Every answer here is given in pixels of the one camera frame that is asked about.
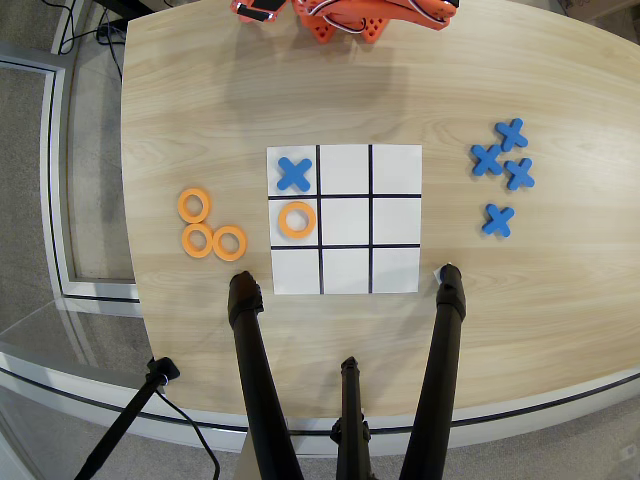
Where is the orange ring piece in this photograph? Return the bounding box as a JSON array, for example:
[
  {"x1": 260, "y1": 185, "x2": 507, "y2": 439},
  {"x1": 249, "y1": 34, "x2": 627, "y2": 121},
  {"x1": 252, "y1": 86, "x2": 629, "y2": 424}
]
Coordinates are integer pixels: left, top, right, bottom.
[
  {"x1": 211, "y1": 224, "x2": 249, "y2": 263},
  {"x1": 277, "y1": 200, "x2": 318, "y2": 239},
  {"x1": 181, "y1": 222, "x2": 216, "y2": 260},
  {"x1": 176, "y1": 187, "x2": 213, "y2": 225}
]

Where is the brown cardboard box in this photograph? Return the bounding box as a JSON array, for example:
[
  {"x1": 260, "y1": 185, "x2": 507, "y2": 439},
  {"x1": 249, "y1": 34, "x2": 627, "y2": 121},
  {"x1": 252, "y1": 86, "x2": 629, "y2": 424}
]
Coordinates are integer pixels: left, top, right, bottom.
[{"x1": 555, "y1": 0, "x2": 640, "y2": 22}]

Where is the blue cross piece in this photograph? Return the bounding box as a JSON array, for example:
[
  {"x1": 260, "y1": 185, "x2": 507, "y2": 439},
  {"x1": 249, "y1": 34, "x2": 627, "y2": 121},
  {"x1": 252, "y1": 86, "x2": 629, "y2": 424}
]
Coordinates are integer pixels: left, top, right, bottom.
[
  {"x1": 503, "y1": 156, "x2": 537, "y2": 192},
  {"x1": 494, "y1": 117, "x2": 530, "y2": 153},
  {"x1": 469, "y1": 143, "x2": 506, "y2": 178},
  {"x1": 481, "y1": 203, "x2": 517, "y2": 239},
  {"x1": 275, "y1": 155, "x2": 315, "y2": 194}
]

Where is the white tic-tac-toe grid sheet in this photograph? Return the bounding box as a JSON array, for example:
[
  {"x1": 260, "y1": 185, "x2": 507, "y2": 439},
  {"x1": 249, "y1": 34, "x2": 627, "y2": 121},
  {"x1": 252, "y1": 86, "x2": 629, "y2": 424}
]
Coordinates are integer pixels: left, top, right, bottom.
[{"x1": 265, "y1": 143, "x2": 424, "y2": 297}]

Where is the thick black tripod leg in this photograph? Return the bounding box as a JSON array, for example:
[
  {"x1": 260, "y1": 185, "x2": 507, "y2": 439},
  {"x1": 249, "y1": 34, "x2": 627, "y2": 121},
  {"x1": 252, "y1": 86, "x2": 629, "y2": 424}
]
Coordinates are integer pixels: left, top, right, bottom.
[
  {"x1": 397, "y1": 263, "x2": 468, "y2": 480},
  {"x1": 227, "y1": 270, "x2": 306, "y2": 480}
]

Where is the slim black stand pole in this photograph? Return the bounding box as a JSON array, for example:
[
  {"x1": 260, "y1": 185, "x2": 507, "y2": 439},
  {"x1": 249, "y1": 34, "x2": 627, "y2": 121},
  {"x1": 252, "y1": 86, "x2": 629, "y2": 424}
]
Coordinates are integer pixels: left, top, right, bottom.
[{"x1": 73, "y1": 356, "x2": 182, "y2": 480}]

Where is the grey framed glass panel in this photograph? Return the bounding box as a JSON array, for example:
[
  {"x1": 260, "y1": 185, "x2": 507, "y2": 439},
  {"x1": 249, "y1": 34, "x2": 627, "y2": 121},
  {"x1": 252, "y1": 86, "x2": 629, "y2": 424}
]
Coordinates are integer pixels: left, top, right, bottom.
[{"x1": 0, "y1": 54, "x2": 142, "y2": 304}]

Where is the black floor cable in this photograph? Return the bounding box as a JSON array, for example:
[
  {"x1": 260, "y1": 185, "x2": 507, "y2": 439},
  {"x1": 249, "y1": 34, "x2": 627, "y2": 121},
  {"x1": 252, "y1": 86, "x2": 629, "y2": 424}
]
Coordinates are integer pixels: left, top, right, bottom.
[{"x1": 153, "y1": 387, "x2": 222, "y2": 480}]

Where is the black cable bundle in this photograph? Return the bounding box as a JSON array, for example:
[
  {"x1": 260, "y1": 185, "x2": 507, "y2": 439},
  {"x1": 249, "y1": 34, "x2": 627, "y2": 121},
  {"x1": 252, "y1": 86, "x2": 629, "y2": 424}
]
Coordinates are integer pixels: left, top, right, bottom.
[{"x1": 55, "y1": 0, "x2": 125, "y2": 79}]

